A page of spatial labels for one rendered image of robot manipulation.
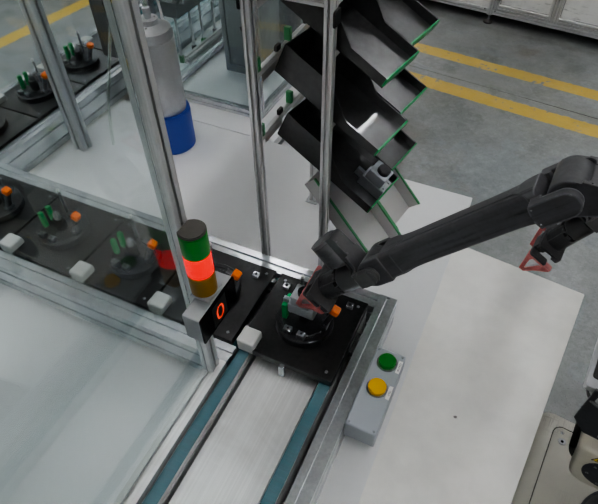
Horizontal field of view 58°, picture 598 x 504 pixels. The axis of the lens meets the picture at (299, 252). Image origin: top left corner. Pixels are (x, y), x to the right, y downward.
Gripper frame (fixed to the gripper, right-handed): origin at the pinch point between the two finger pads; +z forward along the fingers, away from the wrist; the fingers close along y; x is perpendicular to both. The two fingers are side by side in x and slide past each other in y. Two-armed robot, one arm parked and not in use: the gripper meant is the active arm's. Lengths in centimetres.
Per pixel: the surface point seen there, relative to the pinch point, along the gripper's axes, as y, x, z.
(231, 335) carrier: 10.6, -4.2, 17.1
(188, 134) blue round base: -58, -46, 59
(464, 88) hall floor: -290, 62, 92
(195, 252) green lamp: 20.7, -27.6, -17.4
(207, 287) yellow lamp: 20.2, -21.1, -10.3
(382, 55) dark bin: -28, -26, -37
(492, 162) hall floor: -215, 88, 69
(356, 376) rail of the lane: 7.6, 20.0, -1.7
